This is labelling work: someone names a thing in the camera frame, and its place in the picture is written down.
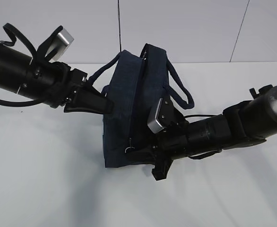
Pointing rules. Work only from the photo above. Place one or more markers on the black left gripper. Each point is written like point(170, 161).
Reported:
point(69, 91)

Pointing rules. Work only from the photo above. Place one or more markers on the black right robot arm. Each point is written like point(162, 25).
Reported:
point(248, 123)

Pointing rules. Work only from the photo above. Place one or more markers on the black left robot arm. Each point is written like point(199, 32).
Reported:
point(19, 75)

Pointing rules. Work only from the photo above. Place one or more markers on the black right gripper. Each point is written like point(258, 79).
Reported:
point(169, 144)

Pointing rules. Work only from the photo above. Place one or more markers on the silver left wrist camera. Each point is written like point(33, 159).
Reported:
point(54, 46)

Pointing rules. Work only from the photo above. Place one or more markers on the navy blue insulated lunch bag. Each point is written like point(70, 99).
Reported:
point(138, 82)

